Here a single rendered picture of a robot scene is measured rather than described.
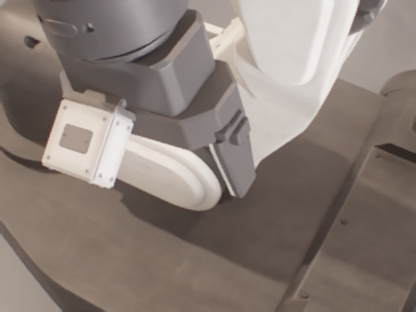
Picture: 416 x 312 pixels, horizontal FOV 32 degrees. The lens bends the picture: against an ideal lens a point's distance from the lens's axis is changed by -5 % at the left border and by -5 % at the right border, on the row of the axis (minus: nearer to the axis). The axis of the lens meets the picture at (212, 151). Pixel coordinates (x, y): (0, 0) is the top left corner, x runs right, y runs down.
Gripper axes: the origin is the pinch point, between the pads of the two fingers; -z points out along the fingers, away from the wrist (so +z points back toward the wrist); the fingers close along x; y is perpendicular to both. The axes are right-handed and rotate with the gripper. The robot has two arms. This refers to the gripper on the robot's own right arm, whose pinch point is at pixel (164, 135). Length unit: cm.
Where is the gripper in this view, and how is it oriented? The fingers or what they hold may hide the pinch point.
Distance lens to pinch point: 50.3
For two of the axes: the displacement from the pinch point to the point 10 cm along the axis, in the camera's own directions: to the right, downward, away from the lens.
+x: 8.5, 2.5, -4.6
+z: -2.1, -6.5, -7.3
